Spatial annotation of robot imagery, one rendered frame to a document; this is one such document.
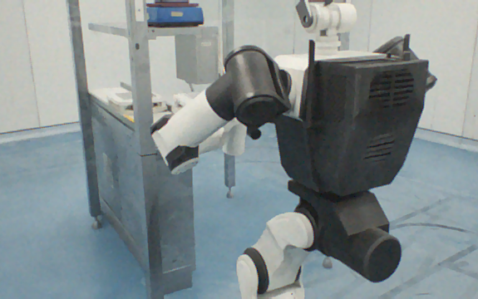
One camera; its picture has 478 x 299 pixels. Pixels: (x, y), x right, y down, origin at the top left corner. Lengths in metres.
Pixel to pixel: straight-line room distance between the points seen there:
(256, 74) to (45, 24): 4.55
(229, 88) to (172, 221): 1.35
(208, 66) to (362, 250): 1.15
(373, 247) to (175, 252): 1.41
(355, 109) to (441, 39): 4.20
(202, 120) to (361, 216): 0.42
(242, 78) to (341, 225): 0.40
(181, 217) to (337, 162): 1.37
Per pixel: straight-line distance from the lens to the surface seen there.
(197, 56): 1.96
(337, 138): 0.99
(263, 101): 0.93
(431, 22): 5.18
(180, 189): 2.22
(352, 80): 0.95
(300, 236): 1.19
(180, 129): 1.06
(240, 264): 1.49
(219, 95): 1.00
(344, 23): 1.14
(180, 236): 2.32
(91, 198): 3.09
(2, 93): 5.36
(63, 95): 5.52
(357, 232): 1.10
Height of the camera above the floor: 1.37
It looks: 18 degrees down
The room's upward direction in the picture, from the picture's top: straight up
